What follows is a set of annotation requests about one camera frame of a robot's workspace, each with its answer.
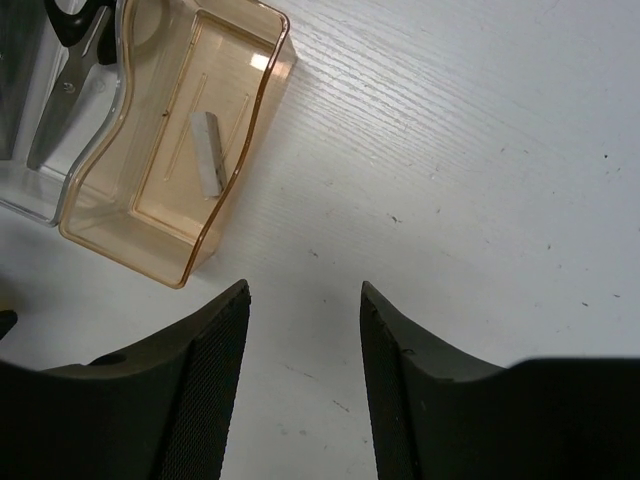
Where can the grey rectangular eraser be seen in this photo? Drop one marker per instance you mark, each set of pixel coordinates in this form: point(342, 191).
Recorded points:
point(209, 153)

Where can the grey transparent container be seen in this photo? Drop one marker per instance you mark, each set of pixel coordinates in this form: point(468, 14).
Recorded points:
point(22, 23)

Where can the orange transparent container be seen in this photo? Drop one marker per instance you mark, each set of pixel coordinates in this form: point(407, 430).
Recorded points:
point(137, 200)

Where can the clear transparent container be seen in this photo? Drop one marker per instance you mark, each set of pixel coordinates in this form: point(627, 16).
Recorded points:
point(40, 194)

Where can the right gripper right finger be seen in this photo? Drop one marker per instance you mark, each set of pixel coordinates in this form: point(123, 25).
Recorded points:
point(437, 412)

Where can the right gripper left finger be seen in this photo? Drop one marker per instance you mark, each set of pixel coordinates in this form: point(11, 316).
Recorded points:
point(159, 408)

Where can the black handled scissors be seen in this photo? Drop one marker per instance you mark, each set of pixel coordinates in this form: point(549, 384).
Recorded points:
point(90, 39)

